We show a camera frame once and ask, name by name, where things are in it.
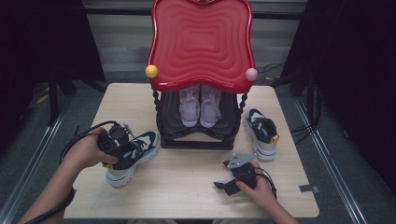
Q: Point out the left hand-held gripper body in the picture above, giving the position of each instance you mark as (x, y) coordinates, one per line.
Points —
(118, 133)

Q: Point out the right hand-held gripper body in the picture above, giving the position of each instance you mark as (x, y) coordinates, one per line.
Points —
(241, 159)

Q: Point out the navy and white sneaker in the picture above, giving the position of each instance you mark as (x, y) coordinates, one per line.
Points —
(263, 130)
(141, 144)

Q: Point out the purple jelly sandal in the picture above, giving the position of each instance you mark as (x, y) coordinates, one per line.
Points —
(210, 109)
(190, 109)

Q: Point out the red and black shoe rack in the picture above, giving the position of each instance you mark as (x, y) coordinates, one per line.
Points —
(202, 46)

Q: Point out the person's right hand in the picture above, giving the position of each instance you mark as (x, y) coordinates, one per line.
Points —
(263, 194)

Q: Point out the person's left hand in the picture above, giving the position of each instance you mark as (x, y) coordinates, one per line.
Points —
(82, 152)

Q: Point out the small black floor tape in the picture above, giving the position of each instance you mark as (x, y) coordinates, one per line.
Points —
(76, 130)

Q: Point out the black stand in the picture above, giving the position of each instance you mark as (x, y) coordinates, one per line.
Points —
(53, 99)

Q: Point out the grey tape strip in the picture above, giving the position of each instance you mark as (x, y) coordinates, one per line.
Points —
(308, 188)

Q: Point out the yellow floor object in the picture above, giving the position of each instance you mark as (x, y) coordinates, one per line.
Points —
(42, 99)

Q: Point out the black horizontal bar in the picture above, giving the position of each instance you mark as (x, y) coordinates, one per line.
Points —
(118, 11)

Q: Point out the black curtain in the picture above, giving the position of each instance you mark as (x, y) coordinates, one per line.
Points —
(358, 62)
(31, 46)

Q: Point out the aluminium floor rail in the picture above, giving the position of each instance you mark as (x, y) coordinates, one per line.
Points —
(330, 161)
(34, 165)

